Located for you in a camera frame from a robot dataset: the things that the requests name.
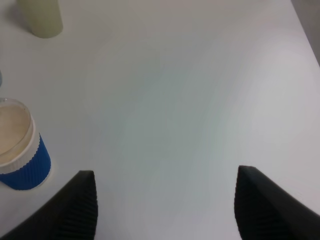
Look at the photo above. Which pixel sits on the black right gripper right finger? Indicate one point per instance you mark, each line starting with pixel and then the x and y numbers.
pixel 264 211

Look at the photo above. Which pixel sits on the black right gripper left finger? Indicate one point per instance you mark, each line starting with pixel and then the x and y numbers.
pixel 71 214

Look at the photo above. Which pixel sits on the blue ribbed paper cup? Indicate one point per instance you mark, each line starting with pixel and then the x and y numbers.
pixel 24 160

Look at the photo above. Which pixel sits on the teal plastic cup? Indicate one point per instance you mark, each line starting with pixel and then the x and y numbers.
pixel 1 79

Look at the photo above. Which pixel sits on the pale green plastic cup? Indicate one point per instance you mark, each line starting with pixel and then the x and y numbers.
pixel 42 16

